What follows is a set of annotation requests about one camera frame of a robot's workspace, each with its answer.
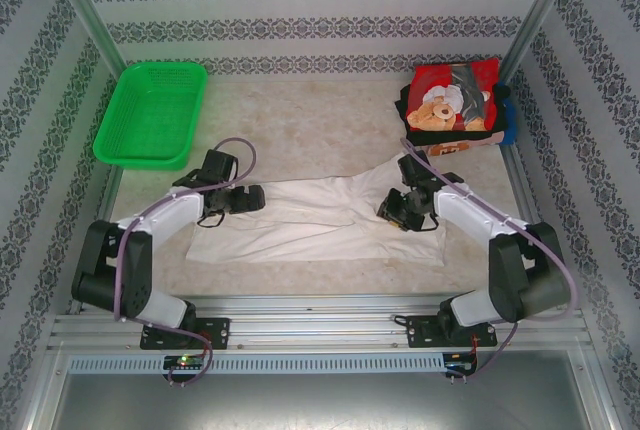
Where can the white printed t-shirt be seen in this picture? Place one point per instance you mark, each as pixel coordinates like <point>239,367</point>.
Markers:
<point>300,235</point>

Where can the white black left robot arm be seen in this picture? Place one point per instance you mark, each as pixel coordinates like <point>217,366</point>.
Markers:
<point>165,210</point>

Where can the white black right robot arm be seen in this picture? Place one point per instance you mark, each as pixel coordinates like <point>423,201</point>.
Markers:
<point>465,210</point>

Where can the green plastic basket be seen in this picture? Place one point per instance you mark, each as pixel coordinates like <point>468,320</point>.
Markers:
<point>150,115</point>

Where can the black folded t-shirt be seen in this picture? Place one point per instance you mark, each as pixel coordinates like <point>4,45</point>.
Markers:
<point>500,115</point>

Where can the blue folded t-shirt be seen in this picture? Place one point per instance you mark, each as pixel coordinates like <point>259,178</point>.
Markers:
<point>511,120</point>

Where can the right circuit board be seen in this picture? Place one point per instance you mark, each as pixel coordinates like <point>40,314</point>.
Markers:
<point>460,362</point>

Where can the circuit board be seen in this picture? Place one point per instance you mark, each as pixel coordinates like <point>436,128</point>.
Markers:
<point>185,361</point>
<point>460,362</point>

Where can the left circuit board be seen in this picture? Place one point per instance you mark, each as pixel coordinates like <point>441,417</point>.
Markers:
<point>185,361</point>

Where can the grey metal sheet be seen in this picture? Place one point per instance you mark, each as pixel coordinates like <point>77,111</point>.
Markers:
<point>320,405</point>

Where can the aluminium side rail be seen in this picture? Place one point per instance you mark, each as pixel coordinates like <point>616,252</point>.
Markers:
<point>107,190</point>

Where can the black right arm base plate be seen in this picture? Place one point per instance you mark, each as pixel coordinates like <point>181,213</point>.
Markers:
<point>425,332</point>

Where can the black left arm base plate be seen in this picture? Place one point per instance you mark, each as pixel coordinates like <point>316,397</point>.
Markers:
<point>215,330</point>

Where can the aluminium mounting rail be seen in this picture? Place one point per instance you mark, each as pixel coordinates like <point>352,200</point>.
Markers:
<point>320,322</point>

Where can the aluminium frame post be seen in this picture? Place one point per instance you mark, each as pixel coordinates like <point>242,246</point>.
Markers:
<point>545,10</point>
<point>85,0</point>

